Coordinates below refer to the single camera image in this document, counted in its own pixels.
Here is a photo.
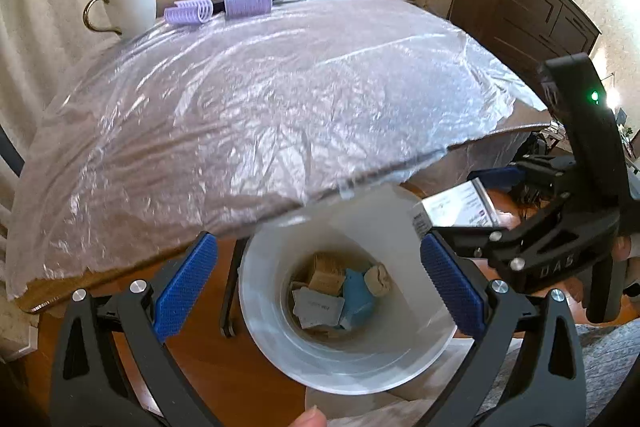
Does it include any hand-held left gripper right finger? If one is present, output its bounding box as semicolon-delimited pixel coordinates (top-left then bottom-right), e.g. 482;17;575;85
419;231;588;427

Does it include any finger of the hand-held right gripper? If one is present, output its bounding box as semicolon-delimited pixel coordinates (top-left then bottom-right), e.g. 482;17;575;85
467;158;577;192
430;226;507;259

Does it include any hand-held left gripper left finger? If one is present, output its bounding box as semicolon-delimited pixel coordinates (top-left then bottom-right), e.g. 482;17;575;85
50;231;221;427

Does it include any white grey medicine box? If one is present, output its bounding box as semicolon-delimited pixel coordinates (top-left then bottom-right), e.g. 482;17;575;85
410;179;501;239

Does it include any stained tissue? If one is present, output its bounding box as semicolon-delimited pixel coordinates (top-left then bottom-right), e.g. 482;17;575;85
367;262;393;297

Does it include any blue red medicine box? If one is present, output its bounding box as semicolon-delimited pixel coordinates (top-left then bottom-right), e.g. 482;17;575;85
336;271;376;332

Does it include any white trash bin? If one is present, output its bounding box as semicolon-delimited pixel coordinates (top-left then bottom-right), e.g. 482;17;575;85
239;184;458;395

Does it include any brown woven box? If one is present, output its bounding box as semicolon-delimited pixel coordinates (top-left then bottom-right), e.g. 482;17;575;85
306;253;347;295

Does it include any person's left hand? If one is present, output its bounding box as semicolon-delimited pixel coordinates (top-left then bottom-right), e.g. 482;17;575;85
292;408;328;427

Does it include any dark wooden cabinet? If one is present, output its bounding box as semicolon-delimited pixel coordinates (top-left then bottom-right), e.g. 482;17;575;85
447;0;601;108

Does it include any clear plastic table cover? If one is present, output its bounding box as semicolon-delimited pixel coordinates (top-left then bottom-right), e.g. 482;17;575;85
5;0;551;303

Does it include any purple hair roller clip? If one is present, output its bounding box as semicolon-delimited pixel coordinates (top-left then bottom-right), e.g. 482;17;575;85
164;0;213;26

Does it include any purple hair roller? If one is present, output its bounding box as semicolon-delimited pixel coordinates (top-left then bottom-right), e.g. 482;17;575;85
223;0;273;18

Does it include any beige curtain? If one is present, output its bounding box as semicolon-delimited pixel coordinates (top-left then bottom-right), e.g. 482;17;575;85
0;0;136;142

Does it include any white mug with gold handle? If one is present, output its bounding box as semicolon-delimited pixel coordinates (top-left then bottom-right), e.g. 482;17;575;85
82;0;158;38

